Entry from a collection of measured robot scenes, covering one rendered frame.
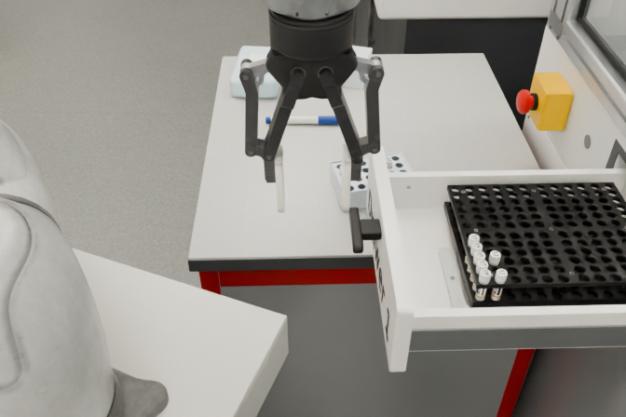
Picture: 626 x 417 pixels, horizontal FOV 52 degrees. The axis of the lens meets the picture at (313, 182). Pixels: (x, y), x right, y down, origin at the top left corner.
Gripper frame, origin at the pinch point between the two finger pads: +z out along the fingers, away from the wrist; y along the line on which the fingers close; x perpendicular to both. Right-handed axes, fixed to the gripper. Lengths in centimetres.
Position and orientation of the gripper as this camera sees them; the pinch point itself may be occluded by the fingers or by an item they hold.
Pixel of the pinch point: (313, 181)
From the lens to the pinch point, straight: 69.3
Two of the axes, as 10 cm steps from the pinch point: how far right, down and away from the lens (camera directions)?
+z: 0.1, 7.7, 6.3
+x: -0.2, -6.3, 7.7
